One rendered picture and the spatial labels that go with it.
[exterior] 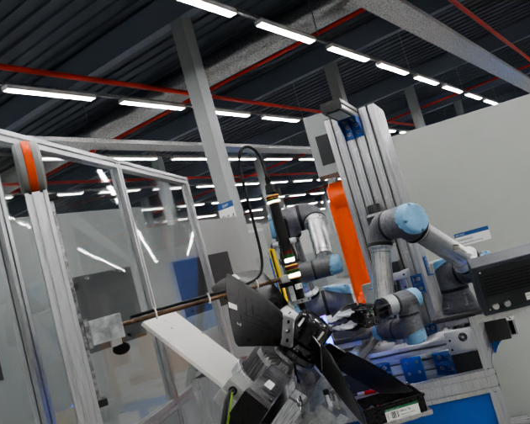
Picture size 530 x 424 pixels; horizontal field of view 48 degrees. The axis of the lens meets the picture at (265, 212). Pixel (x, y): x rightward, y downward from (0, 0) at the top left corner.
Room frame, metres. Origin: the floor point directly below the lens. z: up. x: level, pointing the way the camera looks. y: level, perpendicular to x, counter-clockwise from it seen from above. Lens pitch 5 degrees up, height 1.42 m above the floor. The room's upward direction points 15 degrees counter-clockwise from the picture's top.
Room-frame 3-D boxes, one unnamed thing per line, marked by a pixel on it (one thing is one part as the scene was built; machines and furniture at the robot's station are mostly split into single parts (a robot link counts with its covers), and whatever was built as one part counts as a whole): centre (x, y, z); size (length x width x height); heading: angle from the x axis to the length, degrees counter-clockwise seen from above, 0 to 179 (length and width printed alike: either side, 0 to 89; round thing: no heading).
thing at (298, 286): (1.97, -0.04, 1.49); 0.04 x 0.04 x 0.46
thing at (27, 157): (1.68, 0.63, 1.88); 0.17 x 0.15 x 0.16; 168
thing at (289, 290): (1.96, -0.03, 1.33); 0.09 x 0.07 x 0.10; 113
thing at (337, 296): (2.71, -0.22, 1.20); 0.13 x 0.12 x 0.14; 84
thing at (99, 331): (1.72, 0.54, 1.37); 0.10 x 0.07 x 0.08; 113
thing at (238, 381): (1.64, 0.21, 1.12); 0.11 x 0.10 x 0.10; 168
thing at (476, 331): (2.21, -0.63, 0.96); 0.03 x 0.03 x 0.20; 78
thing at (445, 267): (2.52, -0.69, 1.20); 0.13 x 0.12 x 0.14; 36
